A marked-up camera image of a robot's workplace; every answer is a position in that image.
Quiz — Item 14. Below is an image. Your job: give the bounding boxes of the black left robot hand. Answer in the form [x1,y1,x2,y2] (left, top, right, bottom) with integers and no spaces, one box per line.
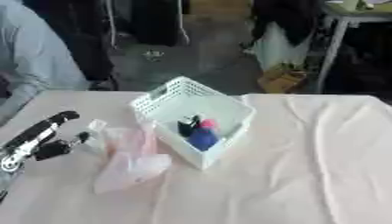
[0,110,92,172]

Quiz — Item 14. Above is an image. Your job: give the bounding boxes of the tan cardboard box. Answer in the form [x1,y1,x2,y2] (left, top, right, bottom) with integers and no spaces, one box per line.
[257,69,308,95]

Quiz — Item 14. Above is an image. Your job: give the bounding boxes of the small clear plastic bottle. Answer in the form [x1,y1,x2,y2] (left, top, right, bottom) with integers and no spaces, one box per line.
[82,118,109,150]

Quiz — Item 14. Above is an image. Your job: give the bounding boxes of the pink transparent plastic bag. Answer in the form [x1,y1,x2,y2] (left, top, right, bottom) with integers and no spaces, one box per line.
[92,122,173,196]

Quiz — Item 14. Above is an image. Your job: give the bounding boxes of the person in dark clothing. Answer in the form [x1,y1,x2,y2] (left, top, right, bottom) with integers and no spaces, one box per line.
[21,0,120,91]

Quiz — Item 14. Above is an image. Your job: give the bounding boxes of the black small object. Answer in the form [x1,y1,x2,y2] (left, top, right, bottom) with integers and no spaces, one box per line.
[176,115,202,138]

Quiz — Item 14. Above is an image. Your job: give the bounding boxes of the white perforated plastic basket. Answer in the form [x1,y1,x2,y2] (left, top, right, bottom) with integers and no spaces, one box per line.
[129,75,257,171]

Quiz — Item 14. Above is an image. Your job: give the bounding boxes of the blue soft toy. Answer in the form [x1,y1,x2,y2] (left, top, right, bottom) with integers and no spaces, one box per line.
[185,127,222,152]

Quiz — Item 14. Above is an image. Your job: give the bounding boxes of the pink round toy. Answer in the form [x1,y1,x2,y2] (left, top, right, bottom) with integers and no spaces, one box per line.
[199,118,221,130]

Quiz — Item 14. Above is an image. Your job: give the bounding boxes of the white and black hanging garment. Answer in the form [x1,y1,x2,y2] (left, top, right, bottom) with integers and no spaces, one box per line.
[240,0,325,71]

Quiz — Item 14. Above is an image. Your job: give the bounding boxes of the white metal table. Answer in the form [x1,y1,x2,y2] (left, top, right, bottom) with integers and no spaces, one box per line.
[313,0,392,95]

